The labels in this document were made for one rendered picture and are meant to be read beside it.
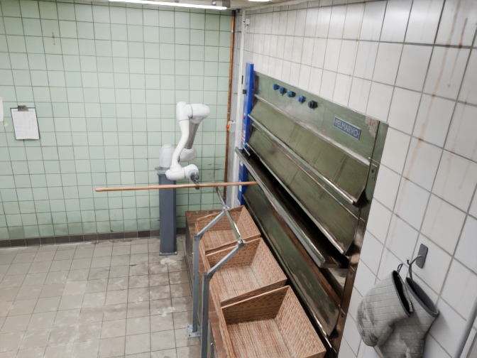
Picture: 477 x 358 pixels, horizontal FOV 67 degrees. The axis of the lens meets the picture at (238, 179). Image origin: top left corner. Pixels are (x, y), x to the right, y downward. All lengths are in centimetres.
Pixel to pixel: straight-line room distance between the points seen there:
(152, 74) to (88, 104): 73
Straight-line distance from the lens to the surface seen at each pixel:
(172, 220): 407
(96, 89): 406
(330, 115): 199
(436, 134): 136
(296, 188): 233
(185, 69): 403
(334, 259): 188
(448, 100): 133
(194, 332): 338
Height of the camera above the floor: 240
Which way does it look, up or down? 22 degrees down
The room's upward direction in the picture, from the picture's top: 4 degrees clockwise
